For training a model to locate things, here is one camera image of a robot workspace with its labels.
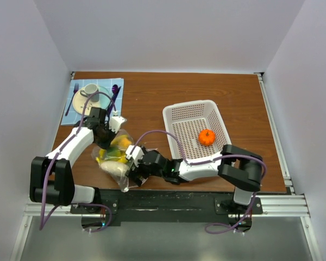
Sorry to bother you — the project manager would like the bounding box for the white fake eggplant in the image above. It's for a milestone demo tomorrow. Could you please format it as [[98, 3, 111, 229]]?
[[99, 161, 129, 177]]

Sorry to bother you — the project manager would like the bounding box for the yellow fake banana bunch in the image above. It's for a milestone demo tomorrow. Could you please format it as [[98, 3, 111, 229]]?
[[96, 148, 128, 164]]

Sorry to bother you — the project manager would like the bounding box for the clear zip top bag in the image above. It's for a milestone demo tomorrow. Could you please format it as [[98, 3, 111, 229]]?
[[91, 129, 139, 192]]

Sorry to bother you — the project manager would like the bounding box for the orange fake pumpkin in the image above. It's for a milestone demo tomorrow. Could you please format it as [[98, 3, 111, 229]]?
[[198, 129, 216, 146]]

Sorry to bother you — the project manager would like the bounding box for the white perforated plastic basket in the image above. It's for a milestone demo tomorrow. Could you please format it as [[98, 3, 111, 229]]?
[[162, 100, 231, 161]]

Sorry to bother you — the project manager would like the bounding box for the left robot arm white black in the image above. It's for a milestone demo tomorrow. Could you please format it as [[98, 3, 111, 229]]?
[[29, 107, 126, 213]]

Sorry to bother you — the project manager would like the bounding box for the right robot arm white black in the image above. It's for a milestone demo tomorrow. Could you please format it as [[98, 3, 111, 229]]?
[[126, 145, 267, 214]]

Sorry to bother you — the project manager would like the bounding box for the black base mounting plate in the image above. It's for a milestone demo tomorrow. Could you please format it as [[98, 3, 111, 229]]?
[[71, 189, 263, 228]]

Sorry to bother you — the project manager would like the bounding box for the cream and teal plate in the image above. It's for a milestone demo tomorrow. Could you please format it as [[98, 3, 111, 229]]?
[[72, 83, 110, 116]]

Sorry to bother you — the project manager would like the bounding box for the purple spoon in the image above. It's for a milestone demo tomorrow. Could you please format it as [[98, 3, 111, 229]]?
[[106, 84, 120, 118]]

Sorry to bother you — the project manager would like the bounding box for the blue checked placemat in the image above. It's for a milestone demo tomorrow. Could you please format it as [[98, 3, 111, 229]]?
[[61, 78, 124, 126]]

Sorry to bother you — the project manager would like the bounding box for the dark purple fork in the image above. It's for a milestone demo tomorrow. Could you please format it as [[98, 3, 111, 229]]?
[[65, 83, 79, 116]]

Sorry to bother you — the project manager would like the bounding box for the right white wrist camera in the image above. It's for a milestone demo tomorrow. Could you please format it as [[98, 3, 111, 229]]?
[[125, 145, 144, 169]]

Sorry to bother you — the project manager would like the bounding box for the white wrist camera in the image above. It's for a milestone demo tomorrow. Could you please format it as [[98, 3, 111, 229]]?
[[125, 145, 144, 169], [109, 115, 127, 134]]

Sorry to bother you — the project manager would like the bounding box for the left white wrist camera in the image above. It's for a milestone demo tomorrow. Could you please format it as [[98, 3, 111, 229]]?
[[109, 115, 127, 134]]

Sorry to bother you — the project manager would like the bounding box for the aluminium frame rail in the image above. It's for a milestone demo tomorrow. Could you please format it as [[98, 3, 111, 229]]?
[[260, 194, 323, 261]]

